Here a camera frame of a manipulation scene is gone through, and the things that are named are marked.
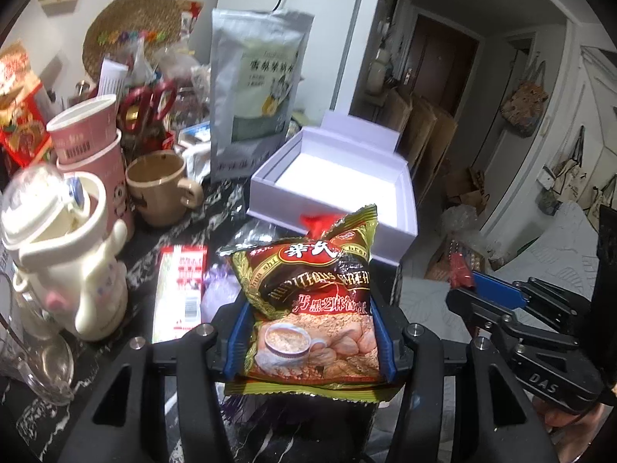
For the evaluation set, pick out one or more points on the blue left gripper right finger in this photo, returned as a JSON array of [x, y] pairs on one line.
[[387, 365]]

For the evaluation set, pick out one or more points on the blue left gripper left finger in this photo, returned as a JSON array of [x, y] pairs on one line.
[[238, 342]]

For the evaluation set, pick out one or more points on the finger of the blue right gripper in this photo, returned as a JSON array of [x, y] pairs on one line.
[[498, 291]]

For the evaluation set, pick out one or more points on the red white packet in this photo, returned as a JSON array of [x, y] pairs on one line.
[[179, 292]]

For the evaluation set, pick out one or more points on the cereal snack bag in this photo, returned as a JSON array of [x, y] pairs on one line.
[[312, 307]]

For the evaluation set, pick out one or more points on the red snack packet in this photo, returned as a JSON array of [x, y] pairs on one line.
[[318, 225]]

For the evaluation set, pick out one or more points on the purple sachet with tassel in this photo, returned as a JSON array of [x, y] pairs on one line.
[[220, 288]]

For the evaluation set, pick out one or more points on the person's right hand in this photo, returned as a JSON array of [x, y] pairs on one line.
[[571, 435]]

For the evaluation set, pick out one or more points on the hanging canvas tote bags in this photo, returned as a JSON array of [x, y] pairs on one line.
[[569, 182]]

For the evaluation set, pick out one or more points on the beige ceramic mug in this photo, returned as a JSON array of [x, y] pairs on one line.
[[160, 189]]

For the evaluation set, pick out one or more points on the white open gift box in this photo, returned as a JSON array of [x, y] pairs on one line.
[[339, 167]]

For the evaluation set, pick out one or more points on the brown cardboard sheets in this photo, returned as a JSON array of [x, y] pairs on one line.
[[426, 133]]

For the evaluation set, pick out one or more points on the hanging patterned tote bag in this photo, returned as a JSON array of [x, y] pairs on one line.
[[524, 108]]

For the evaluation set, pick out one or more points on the glass cup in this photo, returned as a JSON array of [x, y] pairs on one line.
[[32, 349]]

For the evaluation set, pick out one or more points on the cream bunny teapot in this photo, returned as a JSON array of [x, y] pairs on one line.
[[55, 229]]

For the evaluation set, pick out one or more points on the pink paper cups stack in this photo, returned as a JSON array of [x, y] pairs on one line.
[[86, 138]]

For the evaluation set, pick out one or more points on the dark wooden door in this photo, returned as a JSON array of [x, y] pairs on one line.
[[439, 62]]

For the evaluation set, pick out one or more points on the silver tea pouch bag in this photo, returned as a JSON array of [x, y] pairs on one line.
[[256, 61]]

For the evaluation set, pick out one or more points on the orange red snack bag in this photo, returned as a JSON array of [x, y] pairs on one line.
[[25, 107]]

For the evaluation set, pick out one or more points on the white refrigerator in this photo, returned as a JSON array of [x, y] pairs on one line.
[[340, 46]]

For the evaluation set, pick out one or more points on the round woven straw mat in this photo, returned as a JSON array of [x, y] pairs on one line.
[[156, 22]]

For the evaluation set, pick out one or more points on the red handled scissors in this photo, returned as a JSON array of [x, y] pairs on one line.
[[144, 105]]

